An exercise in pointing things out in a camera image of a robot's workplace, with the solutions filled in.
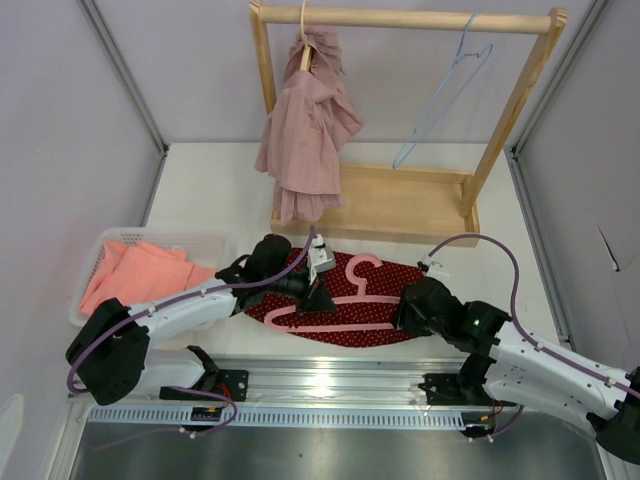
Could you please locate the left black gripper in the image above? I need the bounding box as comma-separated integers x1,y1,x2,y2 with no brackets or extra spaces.
263,267,336,316

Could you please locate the pink hanger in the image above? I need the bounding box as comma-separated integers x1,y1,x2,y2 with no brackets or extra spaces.
264,253,400,334

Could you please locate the red polka dot cloth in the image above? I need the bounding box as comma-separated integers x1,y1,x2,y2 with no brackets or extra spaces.
246,252,423,348

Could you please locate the dusty pink pleated skirt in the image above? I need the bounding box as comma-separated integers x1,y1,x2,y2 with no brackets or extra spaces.
255,25,364,225

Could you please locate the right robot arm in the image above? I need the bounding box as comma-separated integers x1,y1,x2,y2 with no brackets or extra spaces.
392,277,639,464

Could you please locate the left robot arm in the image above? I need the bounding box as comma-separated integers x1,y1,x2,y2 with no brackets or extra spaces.
65,232,336,406

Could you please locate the wooden clothes rack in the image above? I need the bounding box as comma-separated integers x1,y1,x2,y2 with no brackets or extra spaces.
249,1,568,244

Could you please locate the white plastic basket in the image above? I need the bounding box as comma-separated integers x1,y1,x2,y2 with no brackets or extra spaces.
68,227,229,331

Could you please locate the salmon orange cloth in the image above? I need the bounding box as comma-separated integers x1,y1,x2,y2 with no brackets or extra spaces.
69,238,216,327

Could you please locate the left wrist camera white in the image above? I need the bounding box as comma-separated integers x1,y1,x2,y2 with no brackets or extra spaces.
307,235,336,284

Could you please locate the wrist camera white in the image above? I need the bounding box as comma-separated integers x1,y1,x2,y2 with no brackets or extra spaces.
417,254,450,279
307,235,336,284

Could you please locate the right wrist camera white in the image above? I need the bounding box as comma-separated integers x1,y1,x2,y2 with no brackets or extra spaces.
417,254,450,279

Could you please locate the aluminium mounting rail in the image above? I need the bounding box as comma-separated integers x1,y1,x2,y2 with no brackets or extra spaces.
67,353,501,407

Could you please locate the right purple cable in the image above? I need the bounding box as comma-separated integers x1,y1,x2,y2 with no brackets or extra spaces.
424,233,640,396

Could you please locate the white slotted cable duct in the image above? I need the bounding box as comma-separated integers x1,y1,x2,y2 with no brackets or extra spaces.
88,406,466,431

